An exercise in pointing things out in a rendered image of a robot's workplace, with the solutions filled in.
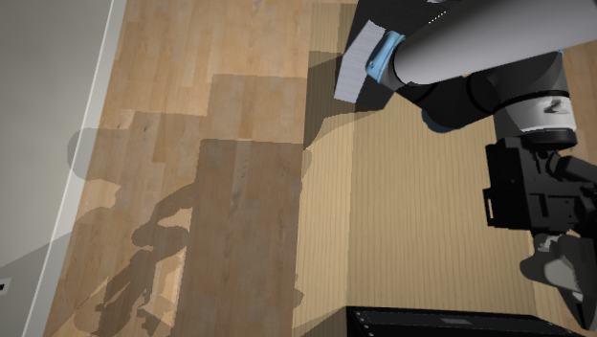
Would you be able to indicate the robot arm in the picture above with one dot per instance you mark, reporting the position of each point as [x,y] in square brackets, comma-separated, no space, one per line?
[475,35]

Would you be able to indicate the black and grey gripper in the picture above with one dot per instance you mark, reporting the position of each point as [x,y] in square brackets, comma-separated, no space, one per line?
[548,210]

